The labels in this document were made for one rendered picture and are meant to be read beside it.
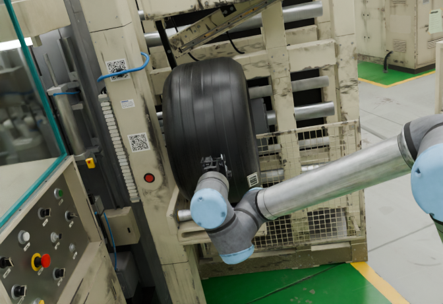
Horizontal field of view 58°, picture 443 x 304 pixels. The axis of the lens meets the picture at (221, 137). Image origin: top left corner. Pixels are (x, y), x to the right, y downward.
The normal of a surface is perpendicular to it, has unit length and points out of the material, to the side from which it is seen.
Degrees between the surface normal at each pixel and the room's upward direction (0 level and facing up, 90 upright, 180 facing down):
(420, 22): 90
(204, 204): 80
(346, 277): 0
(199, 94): 41
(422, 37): 90
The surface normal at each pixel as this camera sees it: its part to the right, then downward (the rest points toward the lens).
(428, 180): -0.54, 0.35
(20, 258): 0.98, -0.15
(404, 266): -0.18, -0.91
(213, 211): -0.11, 0.21
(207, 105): -0.15, -0.27
